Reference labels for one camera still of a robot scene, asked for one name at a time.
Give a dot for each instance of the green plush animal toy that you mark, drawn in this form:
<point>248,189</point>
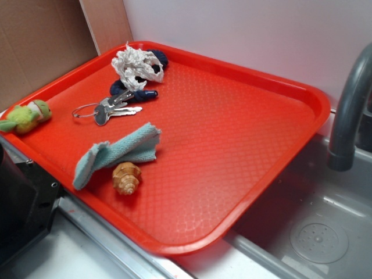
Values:
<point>23,119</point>

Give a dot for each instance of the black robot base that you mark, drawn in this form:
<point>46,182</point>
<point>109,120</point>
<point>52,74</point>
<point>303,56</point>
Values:
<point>29,198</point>

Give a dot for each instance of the red plastic tray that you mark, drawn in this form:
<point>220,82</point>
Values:
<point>226,133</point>

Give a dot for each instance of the light blue cloth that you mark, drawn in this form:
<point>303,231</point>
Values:
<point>137,147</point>

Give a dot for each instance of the tan seashell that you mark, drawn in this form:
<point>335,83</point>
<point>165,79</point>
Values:
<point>126,178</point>

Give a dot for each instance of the crumpled white paper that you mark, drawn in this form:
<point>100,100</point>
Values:
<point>135,67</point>

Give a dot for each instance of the grey plastic sink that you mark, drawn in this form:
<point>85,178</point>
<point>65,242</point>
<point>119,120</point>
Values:
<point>311,222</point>

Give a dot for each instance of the grey faucet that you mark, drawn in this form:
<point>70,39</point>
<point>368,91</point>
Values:
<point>352,123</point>

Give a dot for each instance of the brown cardboard panel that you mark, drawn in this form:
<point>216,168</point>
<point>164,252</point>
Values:
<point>43,40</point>

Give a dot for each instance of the silver keys on ring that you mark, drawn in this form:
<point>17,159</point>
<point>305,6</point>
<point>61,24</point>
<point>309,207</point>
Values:
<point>110,107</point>

